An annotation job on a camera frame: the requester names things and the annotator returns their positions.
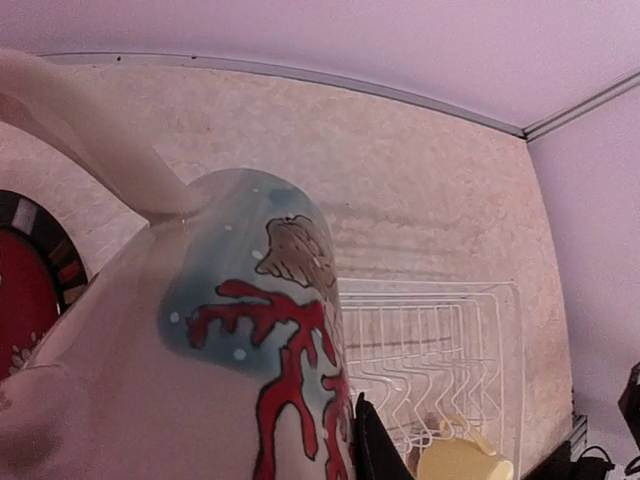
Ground white wire dish rack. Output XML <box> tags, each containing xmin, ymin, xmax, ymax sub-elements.
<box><xmin>339</xmin><ymin>278</ymin><xmax>524</xmax><ymax>475</ymax></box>

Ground teal floral mug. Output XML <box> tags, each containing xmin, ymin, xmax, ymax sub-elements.
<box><xmin>0</xmin><ymin>52</ymin><xmax>359</xmax><ymax>480</ymax></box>

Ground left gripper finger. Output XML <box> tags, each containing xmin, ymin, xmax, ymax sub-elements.
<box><xmin>353</xmin><ymin>393</ymin><xmax>413</xmax><ymax>480</ymax></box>

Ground black plate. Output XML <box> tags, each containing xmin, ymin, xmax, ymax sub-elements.
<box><xmin>1</xmin><ymin>189</ymin><xmax>90</xmax><ymax>316</ymax></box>

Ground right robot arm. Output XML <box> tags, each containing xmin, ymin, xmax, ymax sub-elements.
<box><xmin>618</xmin><ymin>363</ymin><xmax>640</xmax><ymax>447</ymax></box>

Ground yellow cup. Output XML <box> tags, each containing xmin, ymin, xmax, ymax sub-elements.
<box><xmin>416</xmin><ymin>414</ymin><xmax>515</xmax><ymax>480</ymax></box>

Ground dark red oval dish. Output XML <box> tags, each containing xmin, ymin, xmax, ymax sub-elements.
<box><xmin>1</xmin><ymin>230</ymin><xmax>59</xmax><ymax>379</ymax></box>

